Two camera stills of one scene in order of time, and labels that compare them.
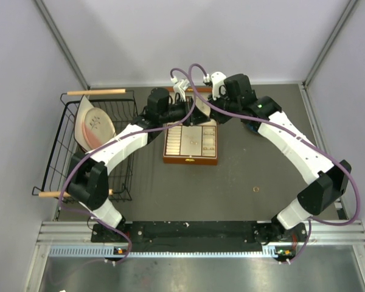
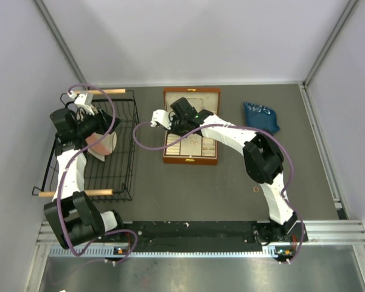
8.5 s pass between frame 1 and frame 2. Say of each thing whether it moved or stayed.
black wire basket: stayed
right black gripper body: moved
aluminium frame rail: stayed
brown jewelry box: stayed
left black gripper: moved
